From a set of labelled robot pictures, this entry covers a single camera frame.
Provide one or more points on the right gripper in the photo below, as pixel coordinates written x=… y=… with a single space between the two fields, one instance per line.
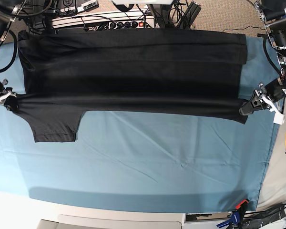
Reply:
x=8 y=98

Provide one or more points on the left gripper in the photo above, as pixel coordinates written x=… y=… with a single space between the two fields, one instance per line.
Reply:
x=260 y=100

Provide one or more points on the black T-shirt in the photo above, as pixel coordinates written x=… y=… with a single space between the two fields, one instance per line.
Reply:
x=170 y=71

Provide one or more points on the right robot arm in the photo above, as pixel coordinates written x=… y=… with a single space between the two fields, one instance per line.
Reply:
x=9 y=9

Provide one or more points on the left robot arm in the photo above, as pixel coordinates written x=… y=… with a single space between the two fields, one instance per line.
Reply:
x=272 y=14

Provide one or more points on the blue orange clamp bottom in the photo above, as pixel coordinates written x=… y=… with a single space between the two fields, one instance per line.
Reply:
x=236 y=218

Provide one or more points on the black plastic bag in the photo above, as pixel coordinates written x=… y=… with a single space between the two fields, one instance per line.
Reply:
x=256 y=221

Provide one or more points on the blue table cloth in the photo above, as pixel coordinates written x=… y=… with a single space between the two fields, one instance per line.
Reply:
x=141 y=161

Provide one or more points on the white power strip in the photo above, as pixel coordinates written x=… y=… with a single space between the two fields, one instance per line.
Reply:
x=122 y=25

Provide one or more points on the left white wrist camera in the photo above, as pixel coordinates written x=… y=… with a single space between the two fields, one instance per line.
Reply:
x=279 y=118

